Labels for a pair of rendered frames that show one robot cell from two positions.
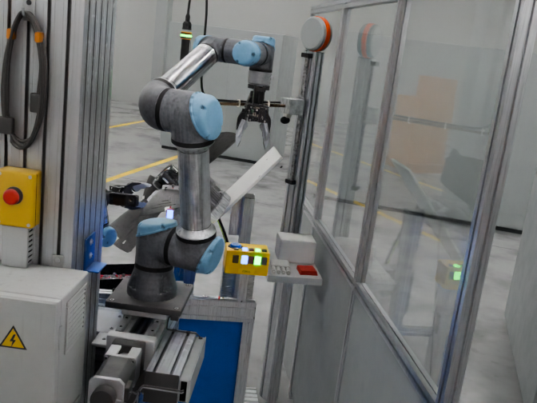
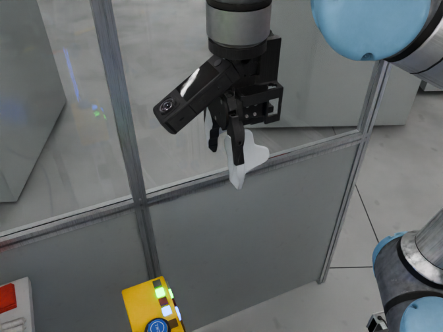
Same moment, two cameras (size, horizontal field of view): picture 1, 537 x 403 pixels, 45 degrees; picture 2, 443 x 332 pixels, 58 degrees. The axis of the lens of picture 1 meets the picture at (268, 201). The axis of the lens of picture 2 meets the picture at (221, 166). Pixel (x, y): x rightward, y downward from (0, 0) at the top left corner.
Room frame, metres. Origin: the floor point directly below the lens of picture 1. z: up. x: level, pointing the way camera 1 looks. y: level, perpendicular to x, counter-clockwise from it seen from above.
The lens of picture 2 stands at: (2.28, 0.52, 1.88)
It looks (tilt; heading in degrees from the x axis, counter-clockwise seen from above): 42 degrees down; 255
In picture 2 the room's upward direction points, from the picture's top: straight up
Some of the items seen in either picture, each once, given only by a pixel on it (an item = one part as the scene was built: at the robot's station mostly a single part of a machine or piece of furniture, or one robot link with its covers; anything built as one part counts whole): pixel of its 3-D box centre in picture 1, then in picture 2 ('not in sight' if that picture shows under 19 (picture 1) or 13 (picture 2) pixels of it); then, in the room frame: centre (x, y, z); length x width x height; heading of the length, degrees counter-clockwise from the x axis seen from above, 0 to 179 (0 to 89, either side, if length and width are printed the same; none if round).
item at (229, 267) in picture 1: (245, 260); (154, 323); (2.31, 0.06, 1.02); 0.16 x 0.10 x 0.11; 98
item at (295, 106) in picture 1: (292, 105); not in sight; (3.05, -0.06, 1.54); 0.10 x 0.07 x 0.08; 133
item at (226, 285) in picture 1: (237, 277); not in sight; (2.89, 0.10, 0.73); 0.15 x 0.09 x 0.22; 98
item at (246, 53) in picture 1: (244, 53); not in sight; (2.05, 0.13, 1.78); 0.11 x 0.11 x 0.08; 70
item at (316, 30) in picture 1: (316, 33); not in sight; (3.12, -0.13, 1.88); 0.17 x 0.15 x 0.16; 8
